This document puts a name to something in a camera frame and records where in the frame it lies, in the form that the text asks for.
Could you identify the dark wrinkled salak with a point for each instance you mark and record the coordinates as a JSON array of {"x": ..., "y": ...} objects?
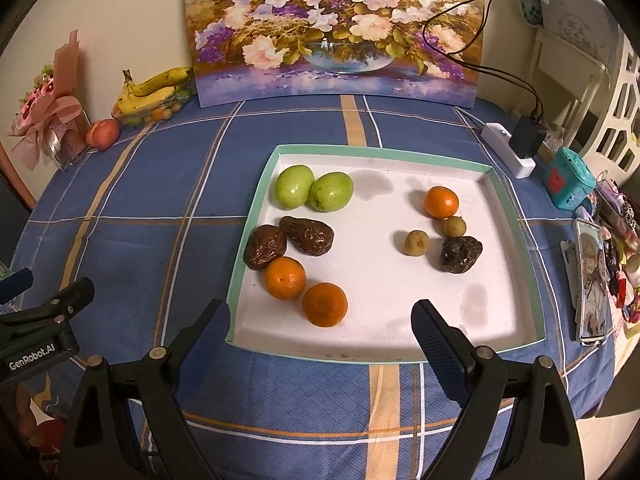
[{"x": 461, "y": 255}]

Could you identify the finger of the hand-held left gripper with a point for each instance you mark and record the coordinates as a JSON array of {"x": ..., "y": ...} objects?
[
  {"x": 15, "y": 285},
  {"x": 65, "y": 302}
]

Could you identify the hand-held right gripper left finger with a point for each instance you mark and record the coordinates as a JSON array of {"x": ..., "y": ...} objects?
[{"x": 205, "y": 340}]

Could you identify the yellow banana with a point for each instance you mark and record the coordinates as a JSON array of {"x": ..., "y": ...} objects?
[
  {"x": 145, "y": 100},
  {"x": 160, "y": 80}
]

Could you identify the white tray with teal rim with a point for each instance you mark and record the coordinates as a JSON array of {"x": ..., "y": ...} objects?
[{"x": 380, "y": 285}]

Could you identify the flower painting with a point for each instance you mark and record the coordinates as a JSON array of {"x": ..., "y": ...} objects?
[{"x": 325, "y": 20}]

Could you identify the clear plastic container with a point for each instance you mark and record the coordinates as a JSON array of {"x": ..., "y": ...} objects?
[{"x": 150, "y": 117}]

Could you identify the teal box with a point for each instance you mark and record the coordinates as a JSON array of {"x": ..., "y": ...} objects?
[{"x": 570, "y": 180}]

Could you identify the green jujube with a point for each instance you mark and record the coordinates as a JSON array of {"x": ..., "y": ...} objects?
[
  {"x": 330, "y": 191},
  {"x": 294, "y": 186}
]

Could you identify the smartphone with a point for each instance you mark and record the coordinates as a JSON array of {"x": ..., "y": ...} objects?
[{"x": 592, "y": 280}]

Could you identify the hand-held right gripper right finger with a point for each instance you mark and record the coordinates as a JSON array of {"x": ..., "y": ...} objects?
[{"x": 440, "y": 345}]

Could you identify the white lattice chair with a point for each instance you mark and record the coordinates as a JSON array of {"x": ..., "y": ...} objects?
[{"x": 625, "y": 100}]

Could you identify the reddish brown salak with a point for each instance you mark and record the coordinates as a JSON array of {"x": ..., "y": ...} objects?
[{"x": 265, "y": 254}]

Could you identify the orange mandarin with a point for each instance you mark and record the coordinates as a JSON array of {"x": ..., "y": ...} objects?
[
  {"x": 441, "y": 202},
  {"x": 325, "y": 304},
  {"x": 285, "y": 278}
]

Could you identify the pile of small trinkets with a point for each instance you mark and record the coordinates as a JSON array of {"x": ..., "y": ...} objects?
[{"x": 617, "y": 240}]

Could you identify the white power strip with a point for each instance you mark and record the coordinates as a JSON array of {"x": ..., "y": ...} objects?
[{"x": 495, "y": 135}]

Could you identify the pink flower bouquet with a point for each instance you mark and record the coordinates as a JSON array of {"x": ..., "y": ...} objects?
[{"x": 50, "y": 105}]

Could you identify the tan longan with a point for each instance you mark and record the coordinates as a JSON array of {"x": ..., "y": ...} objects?
[
  {"x": 416, "y": 241},
  {"x": 454, "y": 225}
]

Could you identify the teal patterned bag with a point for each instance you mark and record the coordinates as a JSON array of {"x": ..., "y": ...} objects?
[{"x": 532, "y": 2}]

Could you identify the brown chair backrest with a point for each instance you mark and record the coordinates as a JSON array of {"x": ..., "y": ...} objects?
[{"x": 12, "y": 175}]

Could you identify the blue plaid tablecloth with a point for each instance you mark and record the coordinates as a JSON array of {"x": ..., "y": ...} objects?
[{"x": 175, "y": 200}]

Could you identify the black power adapter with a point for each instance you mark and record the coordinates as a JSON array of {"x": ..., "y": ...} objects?
[{"x": 525, "y": 137}]

